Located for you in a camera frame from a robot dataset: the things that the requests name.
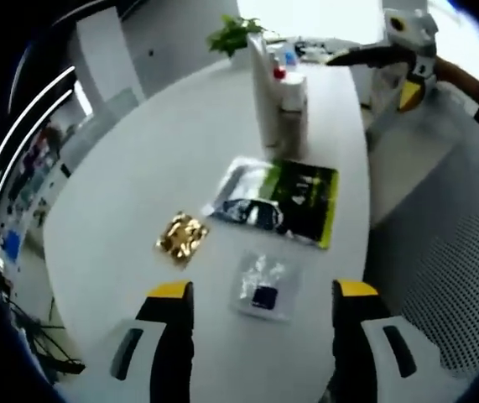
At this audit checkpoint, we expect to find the green and black sachet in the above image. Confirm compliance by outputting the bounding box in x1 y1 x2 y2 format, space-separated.
263 158 341 252

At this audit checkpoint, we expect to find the silver and blue sachet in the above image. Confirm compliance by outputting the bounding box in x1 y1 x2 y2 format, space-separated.
202 156 285 235

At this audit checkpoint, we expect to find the white skincare tube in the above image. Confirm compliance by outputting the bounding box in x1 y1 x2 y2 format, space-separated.
248 32 285 151

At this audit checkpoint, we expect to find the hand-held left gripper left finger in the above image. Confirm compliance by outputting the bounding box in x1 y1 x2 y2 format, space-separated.
69 280 196 403

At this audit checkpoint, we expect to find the ceiling light strip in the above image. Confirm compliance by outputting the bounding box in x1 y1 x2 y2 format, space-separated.
0 88 75 230
0 65 77 196

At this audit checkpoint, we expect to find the grey mesh office chair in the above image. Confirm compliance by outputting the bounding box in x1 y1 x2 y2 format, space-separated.
363 79 479 388

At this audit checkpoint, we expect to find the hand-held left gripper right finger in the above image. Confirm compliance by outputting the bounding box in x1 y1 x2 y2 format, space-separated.
331 278 455 403

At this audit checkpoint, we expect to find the potted green plant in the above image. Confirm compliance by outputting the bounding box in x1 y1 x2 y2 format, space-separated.
204 13 267 59

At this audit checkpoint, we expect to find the gold foil sachet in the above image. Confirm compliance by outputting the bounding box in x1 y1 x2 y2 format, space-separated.
154 211 211 270

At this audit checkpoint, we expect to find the blue storage bin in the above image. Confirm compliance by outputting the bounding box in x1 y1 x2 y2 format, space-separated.
3 229 23 262

